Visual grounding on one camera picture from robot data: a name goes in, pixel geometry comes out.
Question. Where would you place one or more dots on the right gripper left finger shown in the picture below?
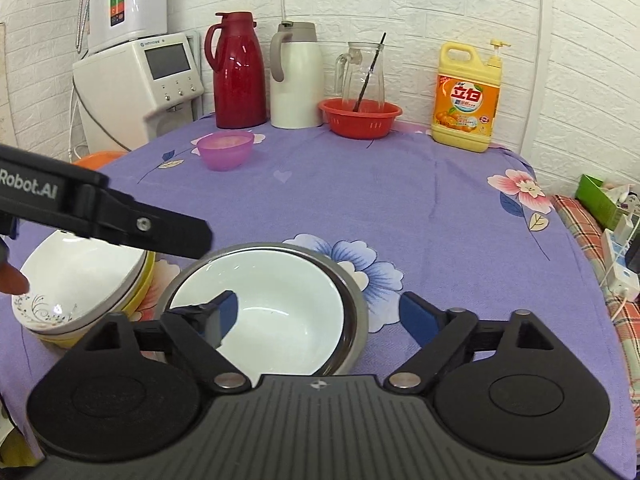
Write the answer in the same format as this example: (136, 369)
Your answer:
(189, 338)

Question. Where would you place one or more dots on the black stirring stick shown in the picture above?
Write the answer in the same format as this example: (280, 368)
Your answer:
(370, 74)

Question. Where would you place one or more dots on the white plate floral print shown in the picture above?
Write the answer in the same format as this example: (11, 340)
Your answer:
(73, 281)

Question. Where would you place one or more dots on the person's left hand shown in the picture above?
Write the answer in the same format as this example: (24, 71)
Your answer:
(12, 282)

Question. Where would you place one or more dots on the white water dispenser machine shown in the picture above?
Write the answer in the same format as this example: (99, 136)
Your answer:
(132, 94)

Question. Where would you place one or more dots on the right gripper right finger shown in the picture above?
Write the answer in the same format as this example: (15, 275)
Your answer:
(447, 340)

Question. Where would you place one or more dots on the white water purifier unit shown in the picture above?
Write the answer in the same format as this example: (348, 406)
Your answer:
(114, 22)

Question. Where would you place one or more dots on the yellow dish soap bottle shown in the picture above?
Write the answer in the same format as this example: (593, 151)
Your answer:
(466, 96)

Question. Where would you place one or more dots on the white ceramic bowl red pattern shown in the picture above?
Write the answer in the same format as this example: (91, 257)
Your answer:
(291, 314)

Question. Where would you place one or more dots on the red plastic colander basket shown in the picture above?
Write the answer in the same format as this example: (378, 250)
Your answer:
(369, 122)

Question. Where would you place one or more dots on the purple plastic bowl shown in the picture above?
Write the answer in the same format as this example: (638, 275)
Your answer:
(223, 151)

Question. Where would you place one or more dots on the green box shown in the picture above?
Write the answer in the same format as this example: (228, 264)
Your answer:
(605, 202)

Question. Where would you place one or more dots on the glass pitcher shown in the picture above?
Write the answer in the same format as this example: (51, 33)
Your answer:
(346, 83)

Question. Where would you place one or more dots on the orange plastic stool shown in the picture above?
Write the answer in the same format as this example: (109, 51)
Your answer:
(98, 160)

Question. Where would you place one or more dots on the white plate blue rim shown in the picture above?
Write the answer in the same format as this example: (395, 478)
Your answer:
(127, 305)

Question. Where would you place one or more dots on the purple floral tablecloth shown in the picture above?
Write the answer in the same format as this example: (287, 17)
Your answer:
(407, 215)

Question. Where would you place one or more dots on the red thermos jug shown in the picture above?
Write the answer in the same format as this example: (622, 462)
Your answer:
(233, 52)

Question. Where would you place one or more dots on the stainless steel bowl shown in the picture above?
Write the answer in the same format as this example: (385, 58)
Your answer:
(355, 328)

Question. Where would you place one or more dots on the white thermos jug grey handle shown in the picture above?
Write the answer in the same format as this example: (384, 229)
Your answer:
(296, 76)

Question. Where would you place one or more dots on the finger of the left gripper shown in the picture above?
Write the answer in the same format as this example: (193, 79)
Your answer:
(125, 221)

